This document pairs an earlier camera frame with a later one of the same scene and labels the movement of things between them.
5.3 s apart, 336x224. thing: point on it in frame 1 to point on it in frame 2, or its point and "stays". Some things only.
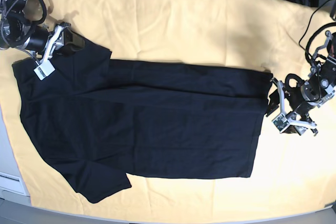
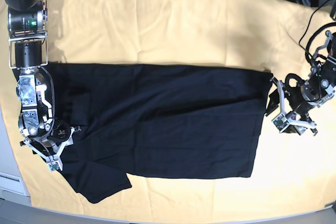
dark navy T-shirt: [98, 119] stays
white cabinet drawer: [12, 183] stays
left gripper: [41, 40] to [58, 134]
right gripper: [295, 106] stays
